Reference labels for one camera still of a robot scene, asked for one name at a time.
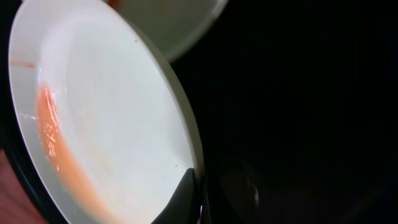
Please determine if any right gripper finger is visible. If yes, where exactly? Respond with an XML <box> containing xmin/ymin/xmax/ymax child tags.
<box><xmin>152</xmin><ymin>168</ymin><xmax>199</xmax><ymax>224</ymax></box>

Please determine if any light blue plate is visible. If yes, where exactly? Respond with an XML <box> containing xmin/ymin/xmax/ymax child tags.
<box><xmin>9</xmin><ymin>0</ymin><xmax>203</xmax><ymax>223</ymax></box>
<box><xmin>104</xmin><ymin>0</ymin><xmax>228</xmax><ymax>62</ymax></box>

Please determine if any black round tray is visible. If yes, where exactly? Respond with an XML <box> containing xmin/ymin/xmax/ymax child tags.
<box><xmin>1</xmin><ymin>1</ymin><xmax>397</xmax><ymax>223</ymax></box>

